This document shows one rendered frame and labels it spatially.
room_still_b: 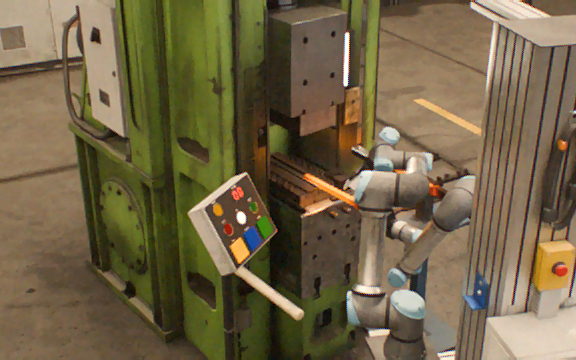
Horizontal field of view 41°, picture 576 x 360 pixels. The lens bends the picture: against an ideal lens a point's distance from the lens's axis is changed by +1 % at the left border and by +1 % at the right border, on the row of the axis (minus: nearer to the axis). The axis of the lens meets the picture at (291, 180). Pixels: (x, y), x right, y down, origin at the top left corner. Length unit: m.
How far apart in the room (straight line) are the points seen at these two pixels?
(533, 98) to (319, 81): 1.42
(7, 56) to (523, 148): 6.80
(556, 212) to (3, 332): 3.13
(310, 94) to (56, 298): 2.11
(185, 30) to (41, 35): 5.04
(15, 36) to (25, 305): 4.16
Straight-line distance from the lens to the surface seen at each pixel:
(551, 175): 2.14
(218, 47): 3.11
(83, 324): 4.42
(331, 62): 3.31
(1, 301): 4.74
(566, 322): 2.38
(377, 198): 2.59
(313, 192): 3.48
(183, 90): 3.51
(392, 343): 2.75
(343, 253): 3.70
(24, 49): 8.37
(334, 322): 3.98
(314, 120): 3.33
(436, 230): 2.89
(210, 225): 2.91
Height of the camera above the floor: 2.58
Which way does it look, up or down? 27 degrees down
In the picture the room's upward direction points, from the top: straight up
